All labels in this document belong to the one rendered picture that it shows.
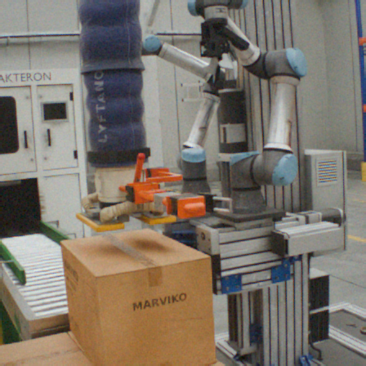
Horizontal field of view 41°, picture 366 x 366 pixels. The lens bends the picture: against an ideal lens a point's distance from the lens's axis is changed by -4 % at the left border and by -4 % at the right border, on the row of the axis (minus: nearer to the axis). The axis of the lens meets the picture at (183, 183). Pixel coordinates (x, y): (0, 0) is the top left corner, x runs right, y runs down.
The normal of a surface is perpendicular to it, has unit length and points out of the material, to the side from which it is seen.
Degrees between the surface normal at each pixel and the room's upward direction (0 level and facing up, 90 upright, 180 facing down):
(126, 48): 100
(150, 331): 90
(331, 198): 90
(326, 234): 90
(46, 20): 90
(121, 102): 69
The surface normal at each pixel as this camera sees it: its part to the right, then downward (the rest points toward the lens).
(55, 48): 0.38, 0.08
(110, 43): 0.15, 0.16
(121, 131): 0.23, -0.18
